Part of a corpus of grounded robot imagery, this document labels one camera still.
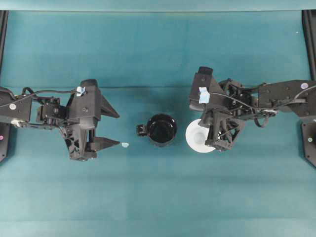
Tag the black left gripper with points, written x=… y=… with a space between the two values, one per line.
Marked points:
x=78 y=134

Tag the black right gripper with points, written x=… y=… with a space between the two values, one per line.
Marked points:
x=225 y=113

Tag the white paper cup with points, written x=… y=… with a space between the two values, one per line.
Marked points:
x=196 y=137

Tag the black cup holder with handle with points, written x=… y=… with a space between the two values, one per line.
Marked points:
x=160 y=129

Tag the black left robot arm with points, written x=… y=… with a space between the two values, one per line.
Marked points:
x=21 y=110

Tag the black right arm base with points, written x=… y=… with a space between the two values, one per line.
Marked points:
x=309 y=141

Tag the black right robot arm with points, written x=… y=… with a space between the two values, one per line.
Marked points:
x=297 y=96

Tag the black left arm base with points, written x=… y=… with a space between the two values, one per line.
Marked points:
x=4 y=140

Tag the small pale blue paper scrap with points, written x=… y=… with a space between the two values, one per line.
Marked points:
x=125 y=145

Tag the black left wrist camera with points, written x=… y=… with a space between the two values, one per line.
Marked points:
x=88 y=104

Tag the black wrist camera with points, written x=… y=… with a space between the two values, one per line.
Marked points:
x=203 y=84
x=88 y=104

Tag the blue tape on right camera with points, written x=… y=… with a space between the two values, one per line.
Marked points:
x=204 y=95

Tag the blue tape on camera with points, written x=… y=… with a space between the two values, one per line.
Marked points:
x=204 y=95
x=80 y=91

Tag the blue tape on left camera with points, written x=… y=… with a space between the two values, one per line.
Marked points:
x=80 y=91

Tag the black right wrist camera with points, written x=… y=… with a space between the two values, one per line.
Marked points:
x=203 y=84

